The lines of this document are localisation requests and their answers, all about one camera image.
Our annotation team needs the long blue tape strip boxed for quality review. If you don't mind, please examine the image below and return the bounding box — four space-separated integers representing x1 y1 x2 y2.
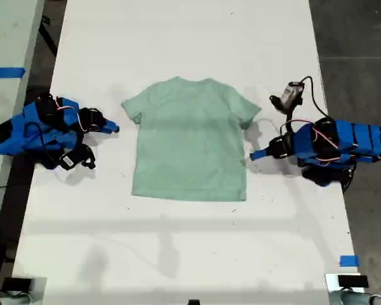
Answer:
0 67 27 79

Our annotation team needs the blue tape patch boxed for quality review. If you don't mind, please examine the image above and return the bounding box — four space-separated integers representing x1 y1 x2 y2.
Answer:
339 255 359 268

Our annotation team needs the pale green T-shirt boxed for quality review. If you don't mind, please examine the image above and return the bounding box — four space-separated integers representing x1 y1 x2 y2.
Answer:
120 76 263 203

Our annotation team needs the white mounting plate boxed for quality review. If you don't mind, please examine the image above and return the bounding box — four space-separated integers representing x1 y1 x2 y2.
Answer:
324 272 371 290

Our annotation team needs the grey and black camera box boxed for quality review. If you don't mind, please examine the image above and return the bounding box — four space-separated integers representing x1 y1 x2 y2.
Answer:
269 81 305 112

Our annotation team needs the black camera cable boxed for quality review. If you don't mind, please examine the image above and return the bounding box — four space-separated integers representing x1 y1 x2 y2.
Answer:
298 75 330 118

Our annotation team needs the small black box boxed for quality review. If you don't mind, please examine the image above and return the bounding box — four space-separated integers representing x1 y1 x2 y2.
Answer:
2 278 32 290
337 274 369 288

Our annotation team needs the black arm base cable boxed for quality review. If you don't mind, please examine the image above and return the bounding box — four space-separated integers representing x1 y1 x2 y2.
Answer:
341 165 357 194

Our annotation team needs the black camera box white label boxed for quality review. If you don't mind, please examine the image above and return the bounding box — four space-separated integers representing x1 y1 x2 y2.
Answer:
57 151 83 171

